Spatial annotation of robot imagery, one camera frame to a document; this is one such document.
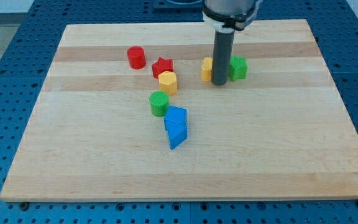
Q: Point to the yellow heart block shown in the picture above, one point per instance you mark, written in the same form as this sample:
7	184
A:
206	69

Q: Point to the red star block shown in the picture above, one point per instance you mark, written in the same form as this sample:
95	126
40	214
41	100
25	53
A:
161	65

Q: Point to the green star block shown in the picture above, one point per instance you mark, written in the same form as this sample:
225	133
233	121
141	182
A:
237	68

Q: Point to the blue triangle block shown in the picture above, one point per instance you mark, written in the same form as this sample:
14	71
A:
177	133

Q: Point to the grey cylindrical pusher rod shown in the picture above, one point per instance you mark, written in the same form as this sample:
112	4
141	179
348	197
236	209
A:
222	51

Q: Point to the red cylinder block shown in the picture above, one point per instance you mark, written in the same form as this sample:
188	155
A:
136	57

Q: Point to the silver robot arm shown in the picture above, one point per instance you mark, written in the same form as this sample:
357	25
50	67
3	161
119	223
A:
227	17

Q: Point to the yellow hexagon block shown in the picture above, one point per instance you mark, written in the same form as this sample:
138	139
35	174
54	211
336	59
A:
168	82

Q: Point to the blue pentagon block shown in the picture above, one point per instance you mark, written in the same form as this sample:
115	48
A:
175	115

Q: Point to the wooden board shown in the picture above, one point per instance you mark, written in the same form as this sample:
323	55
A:
124	116

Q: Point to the green cylinder block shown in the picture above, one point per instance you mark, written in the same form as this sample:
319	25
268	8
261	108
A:
159	103

